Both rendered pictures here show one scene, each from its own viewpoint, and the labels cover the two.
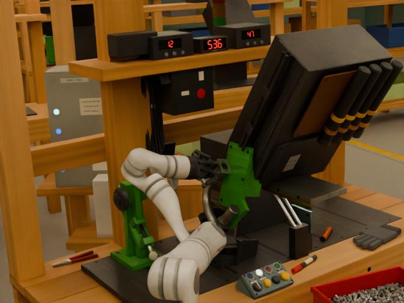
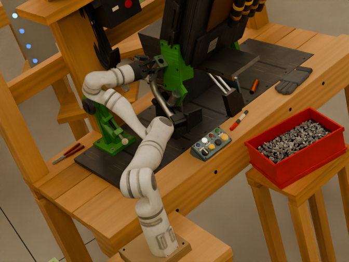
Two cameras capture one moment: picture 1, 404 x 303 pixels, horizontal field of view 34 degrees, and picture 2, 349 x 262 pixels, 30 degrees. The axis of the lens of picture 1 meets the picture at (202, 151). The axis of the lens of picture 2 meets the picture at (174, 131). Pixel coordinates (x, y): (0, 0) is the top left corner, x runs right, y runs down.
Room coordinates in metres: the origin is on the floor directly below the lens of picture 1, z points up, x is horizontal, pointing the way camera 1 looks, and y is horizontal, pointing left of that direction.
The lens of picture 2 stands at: (-0.33, -0.22, 2.37)
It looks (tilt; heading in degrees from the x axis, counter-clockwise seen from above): 32 degrees down; 4
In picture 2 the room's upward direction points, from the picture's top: 19 degrees counter-clockwise
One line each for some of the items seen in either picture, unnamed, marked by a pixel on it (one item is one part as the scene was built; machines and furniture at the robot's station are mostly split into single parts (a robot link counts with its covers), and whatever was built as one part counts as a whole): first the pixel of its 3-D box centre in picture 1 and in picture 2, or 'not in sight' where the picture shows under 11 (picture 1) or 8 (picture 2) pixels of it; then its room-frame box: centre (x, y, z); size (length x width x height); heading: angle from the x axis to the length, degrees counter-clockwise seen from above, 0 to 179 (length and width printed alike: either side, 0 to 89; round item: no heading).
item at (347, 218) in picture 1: (250, 241); (197, 106); (2.14, -0.16, 0.89); 1.10 x 0.42 x 0.02; 125
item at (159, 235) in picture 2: not in sight; (157, 228); (1.32, 0.07, 0.97); 0.09 x 0.09 x 0.17; 38
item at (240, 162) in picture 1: (243, 174); (177, 63); (2.05, -0.13, 1.17); 0.13 x 0.12 x 0.20; 125
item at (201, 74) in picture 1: (184, 88); (113, 1); (2.25, 0.05, 1.42); 0.17 x 0.12 x 0.15; 125
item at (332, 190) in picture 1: (286, 183); (213, 58); (2.10, -0.28, 1.11); 0.39 x 0.16 x 0.03; 35
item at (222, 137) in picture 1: (248, 177); (185, 53); (2.31, -0.17, 1.07); 0.30 x 0.18 x 0.34; 125
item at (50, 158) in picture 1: (187, 130); (126, 25); (2.44, 0.05, 1.23); 1.30 x 0.05 x 0.09; 125
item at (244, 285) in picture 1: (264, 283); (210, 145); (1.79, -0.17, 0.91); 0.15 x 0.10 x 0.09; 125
